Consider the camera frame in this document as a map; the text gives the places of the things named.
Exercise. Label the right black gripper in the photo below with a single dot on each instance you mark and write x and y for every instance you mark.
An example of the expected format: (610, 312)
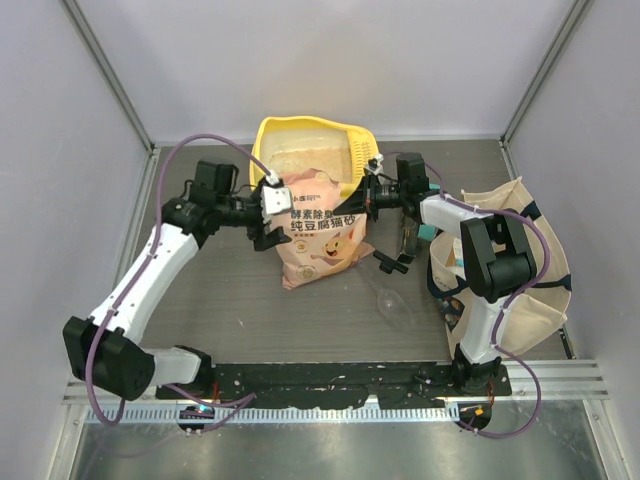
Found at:
(363, 200)

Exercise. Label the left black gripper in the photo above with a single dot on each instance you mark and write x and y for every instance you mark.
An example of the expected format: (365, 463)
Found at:
(263, 240)

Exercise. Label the pink cat litter bag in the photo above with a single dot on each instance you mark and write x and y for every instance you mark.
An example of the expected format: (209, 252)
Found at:
(322, 242)

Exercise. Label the black bag clip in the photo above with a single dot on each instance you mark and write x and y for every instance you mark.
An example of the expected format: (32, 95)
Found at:
(388, 264)

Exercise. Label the clear plastic scoop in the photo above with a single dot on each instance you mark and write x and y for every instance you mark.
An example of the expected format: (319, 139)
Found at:
(392, 307)

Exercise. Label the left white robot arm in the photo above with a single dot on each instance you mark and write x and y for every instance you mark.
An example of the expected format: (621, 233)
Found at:
(104, 349)

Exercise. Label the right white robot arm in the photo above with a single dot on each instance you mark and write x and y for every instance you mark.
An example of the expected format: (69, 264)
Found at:
(497, 259)

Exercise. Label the yellow slotted litter scoop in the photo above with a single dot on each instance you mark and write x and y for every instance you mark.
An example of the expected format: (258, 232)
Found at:
(363, 147)

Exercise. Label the yellow litter box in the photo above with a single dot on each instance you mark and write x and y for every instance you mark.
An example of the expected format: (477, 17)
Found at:
(295, 144)

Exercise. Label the teal flat stick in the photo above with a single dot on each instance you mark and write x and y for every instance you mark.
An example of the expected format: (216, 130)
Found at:
(428, 231)

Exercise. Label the blue white pouch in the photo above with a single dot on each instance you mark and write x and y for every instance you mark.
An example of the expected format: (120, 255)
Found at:
(456, 257)

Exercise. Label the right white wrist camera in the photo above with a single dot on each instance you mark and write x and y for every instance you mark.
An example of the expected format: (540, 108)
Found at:
(374, 166)

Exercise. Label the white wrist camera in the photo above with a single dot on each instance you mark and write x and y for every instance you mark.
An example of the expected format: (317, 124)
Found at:
(276, 198)
(374, 166)

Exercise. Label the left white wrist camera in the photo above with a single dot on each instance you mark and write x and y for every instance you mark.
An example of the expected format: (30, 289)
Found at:
(276, 198)

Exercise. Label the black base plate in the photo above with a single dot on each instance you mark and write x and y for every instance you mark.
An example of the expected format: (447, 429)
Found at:
(339, 386)

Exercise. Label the white slotted cable duct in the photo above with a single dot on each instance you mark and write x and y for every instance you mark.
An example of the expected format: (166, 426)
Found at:
(369, 413)

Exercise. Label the aluminium rail frame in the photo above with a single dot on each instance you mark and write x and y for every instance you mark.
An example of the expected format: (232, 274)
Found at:
(554, 379)

